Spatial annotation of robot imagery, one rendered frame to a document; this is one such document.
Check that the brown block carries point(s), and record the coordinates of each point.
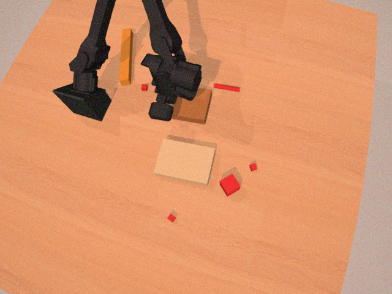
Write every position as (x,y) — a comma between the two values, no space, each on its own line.
(195,111)

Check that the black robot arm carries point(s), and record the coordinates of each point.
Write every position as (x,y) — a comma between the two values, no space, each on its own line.
(165,41)

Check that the tan flat board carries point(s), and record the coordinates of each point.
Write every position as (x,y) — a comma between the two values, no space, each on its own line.
(185,162)

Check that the red cylinder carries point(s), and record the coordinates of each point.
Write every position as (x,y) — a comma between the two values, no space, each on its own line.
(226,87)

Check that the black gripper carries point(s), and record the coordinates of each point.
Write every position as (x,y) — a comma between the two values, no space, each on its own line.
(161,109)

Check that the orange long rectangular bar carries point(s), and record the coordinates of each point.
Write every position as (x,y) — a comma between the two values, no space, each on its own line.
(126,57)

